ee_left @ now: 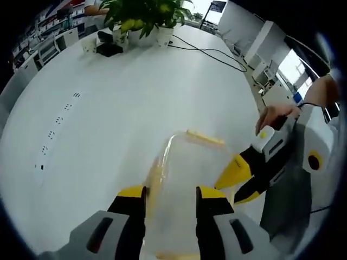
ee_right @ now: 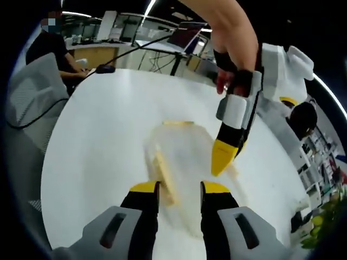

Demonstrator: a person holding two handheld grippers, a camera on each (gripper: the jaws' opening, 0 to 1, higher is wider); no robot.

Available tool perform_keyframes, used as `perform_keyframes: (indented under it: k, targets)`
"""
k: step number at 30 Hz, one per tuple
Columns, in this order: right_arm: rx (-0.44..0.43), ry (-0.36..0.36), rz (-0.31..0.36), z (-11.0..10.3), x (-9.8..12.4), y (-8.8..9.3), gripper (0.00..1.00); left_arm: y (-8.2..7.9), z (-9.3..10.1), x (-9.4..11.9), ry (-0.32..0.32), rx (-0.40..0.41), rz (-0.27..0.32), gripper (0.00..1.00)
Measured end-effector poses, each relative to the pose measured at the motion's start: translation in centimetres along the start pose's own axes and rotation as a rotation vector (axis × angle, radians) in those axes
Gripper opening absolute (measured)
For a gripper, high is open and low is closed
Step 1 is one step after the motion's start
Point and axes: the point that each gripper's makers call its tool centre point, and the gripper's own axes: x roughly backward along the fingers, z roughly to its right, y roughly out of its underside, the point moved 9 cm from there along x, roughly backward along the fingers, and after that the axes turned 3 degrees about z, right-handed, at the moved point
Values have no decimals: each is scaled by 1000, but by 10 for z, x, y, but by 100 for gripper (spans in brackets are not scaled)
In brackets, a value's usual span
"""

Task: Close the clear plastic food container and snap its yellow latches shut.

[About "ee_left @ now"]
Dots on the clear plastic buckle box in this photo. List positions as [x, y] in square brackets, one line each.
[184, 173]

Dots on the white table socket strip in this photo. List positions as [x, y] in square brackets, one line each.
[54, 127]

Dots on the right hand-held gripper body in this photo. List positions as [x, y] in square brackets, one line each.
[317, 135]

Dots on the person's right hand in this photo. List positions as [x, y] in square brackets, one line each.
[271, 113]

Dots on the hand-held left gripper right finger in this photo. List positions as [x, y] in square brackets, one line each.
[214, 208]

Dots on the white storage shelf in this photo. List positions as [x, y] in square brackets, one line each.
[54, 21]

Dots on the white patterned plant pot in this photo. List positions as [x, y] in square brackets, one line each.
[120, 38]

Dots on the blue bin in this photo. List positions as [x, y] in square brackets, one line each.
[298, 98]

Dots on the green leafy plant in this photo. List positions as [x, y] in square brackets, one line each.
[135, 10]

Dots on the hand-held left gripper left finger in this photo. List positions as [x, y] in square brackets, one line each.
[127, 216]

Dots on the black desk object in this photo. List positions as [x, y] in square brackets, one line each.
[108, 50]

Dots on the white low cabinet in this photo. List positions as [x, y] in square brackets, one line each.
[46, 51]

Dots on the white dotted paper cup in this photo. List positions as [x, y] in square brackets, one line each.
[89, 46]

